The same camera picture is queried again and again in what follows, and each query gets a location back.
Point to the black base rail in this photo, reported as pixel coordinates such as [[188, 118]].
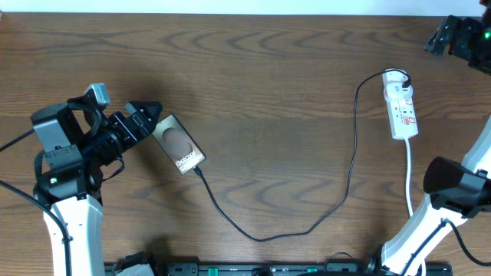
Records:
[[194, 269]]

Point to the white power strip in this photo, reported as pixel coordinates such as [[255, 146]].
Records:
[[402, 118]]

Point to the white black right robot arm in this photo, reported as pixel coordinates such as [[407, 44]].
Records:
[[453, 192]]

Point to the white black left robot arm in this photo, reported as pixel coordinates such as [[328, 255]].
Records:
[[78, 139]]

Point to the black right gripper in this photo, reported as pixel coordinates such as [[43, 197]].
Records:
[[466, 27]]

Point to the Galaxy S25 Ultra smartphone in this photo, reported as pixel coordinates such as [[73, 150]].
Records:
[[177, 143]]

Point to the white USB wall charger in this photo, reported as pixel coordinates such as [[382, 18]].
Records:
[[397, 85]]

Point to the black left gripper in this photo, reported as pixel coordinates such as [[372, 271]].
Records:
[[130, 136]]

